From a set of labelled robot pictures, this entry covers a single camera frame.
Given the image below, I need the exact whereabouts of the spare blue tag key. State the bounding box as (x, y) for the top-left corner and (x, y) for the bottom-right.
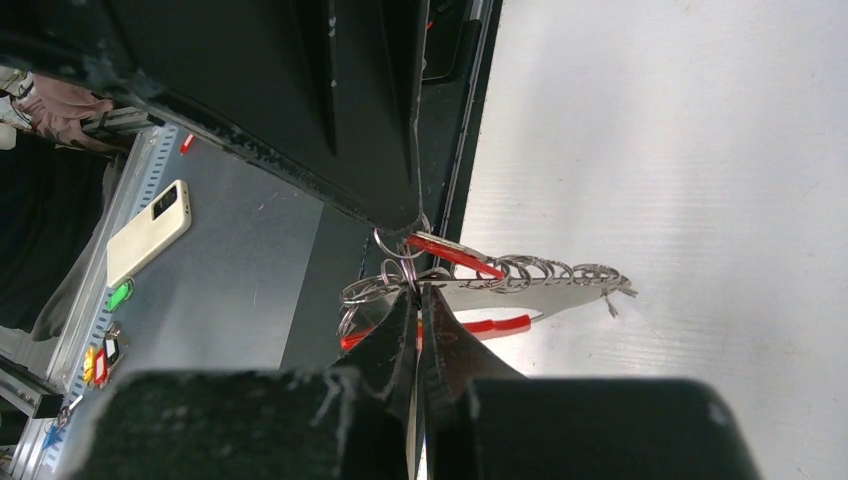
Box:
(41, 395), (84, 451)

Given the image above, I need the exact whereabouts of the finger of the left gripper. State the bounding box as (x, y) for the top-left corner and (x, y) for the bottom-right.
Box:
(1, 1), (428, 233)

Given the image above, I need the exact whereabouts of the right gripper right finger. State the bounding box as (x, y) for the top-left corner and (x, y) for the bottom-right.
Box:
(420, 286), (760, 479)

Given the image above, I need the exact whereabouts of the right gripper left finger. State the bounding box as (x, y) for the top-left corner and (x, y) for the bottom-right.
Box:
(67, 292), (417, 479)

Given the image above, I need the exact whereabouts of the white smartphone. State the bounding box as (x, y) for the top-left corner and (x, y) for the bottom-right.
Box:
(106, 179), (192, 289)

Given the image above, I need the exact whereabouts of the grey red keyring holder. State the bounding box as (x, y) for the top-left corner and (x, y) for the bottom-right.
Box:
(337, 229), (638, 351)

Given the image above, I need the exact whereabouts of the spare key tag bundle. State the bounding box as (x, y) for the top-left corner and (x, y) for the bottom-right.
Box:
(82, 322), (129, 390)

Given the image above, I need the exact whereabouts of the spare red key tag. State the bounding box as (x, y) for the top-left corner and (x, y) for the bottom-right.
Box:
(179, 133), (195, 155)

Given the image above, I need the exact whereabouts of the green key tag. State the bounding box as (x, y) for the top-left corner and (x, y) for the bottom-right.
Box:
(105, 278), (135, 313)

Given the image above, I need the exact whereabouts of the red tag key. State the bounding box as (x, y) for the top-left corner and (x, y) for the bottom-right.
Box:
(407, 231), (507, 280)

